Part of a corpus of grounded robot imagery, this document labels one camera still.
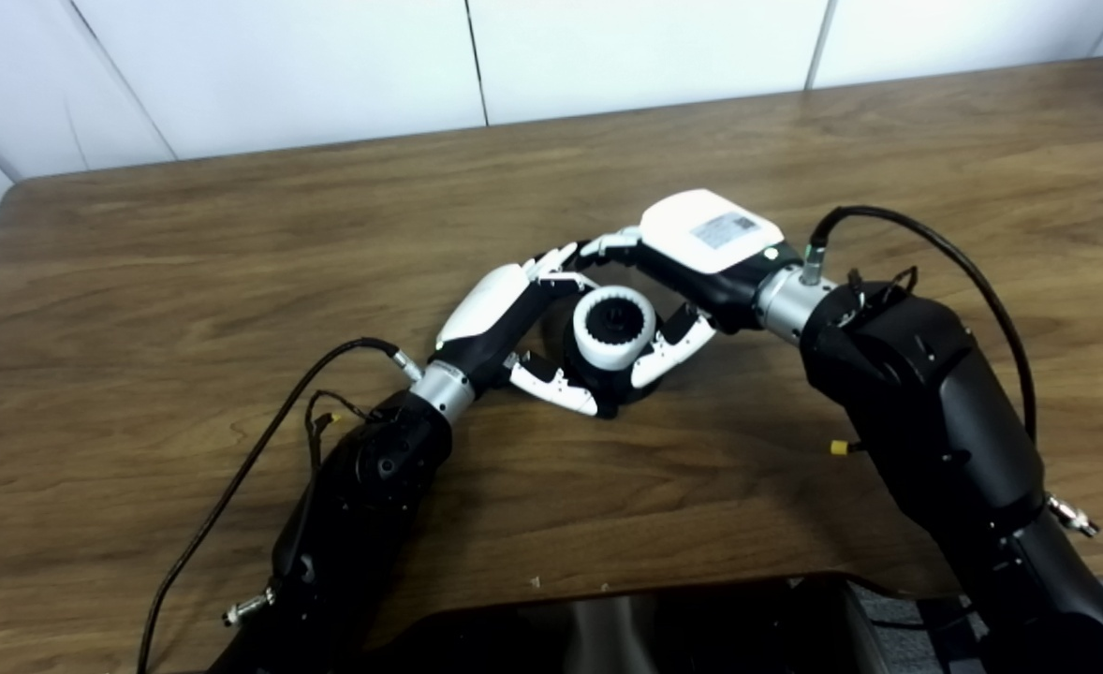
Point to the round black plastic part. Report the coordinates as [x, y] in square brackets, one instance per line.
[608, 398]

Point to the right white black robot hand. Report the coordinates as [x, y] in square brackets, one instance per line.
[701, 234]

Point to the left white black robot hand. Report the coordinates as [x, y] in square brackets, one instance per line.
[481, 300]

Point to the silver plug connector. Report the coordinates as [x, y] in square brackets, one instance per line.
[1073, 515]
[247, 607]

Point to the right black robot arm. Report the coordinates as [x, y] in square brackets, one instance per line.
[935, 421]

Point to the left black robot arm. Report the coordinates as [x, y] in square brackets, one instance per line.
[364, 505]

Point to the glossy black robot torso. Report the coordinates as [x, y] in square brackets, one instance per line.
[608, 627]

